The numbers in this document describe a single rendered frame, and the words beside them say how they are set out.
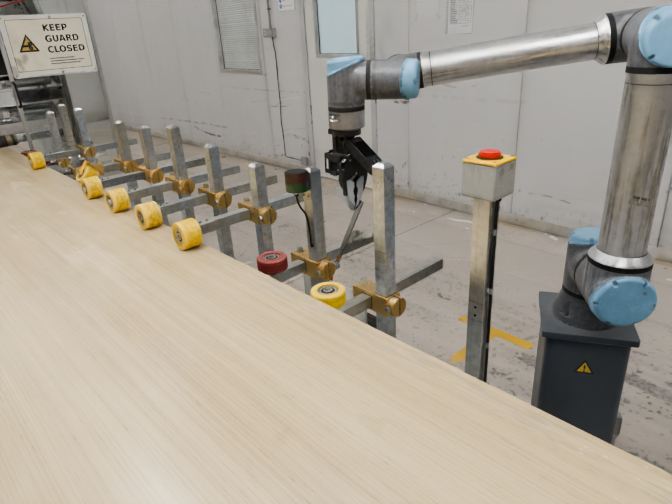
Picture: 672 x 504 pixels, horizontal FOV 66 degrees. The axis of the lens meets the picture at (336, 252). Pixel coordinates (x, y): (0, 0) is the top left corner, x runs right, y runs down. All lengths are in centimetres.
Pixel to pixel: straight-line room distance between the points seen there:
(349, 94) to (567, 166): 273
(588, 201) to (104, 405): 336
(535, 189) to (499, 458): 330
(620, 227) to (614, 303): 19
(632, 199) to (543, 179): 257
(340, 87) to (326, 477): 86
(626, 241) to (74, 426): 123
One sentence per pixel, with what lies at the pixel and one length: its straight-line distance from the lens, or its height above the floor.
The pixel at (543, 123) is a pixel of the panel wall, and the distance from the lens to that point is 387.
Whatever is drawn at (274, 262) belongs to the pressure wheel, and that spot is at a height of 91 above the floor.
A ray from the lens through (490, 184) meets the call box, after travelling 95.
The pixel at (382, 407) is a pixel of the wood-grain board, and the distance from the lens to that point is 85.
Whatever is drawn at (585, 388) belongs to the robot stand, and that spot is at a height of 41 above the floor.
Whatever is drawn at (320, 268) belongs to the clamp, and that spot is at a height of 86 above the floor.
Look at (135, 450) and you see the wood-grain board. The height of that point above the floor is 90.
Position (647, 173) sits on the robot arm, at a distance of 138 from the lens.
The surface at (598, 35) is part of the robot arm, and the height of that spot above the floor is 140.
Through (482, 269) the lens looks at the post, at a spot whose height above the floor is 101.
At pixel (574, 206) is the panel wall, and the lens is 389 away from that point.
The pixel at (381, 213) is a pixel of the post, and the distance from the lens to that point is 116.
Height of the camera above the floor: 145
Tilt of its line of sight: 24 degrees down
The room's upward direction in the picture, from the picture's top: 4 degrees counter-clockwise
